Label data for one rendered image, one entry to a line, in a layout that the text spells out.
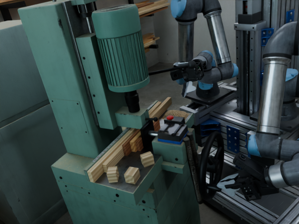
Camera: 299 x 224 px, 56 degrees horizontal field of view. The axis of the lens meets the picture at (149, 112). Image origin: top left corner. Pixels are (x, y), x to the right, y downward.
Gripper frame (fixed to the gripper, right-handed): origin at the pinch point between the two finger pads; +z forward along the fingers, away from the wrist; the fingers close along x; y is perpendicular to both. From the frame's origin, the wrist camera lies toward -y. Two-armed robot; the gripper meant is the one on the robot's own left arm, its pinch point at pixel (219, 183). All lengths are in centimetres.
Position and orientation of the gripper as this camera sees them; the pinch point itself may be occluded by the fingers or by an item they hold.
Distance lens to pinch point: 111.5
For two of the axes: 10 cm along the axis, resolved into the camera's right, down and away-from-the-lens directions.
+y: 5.4, 8.3, 1.2
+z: -6.8, 3.5, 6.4
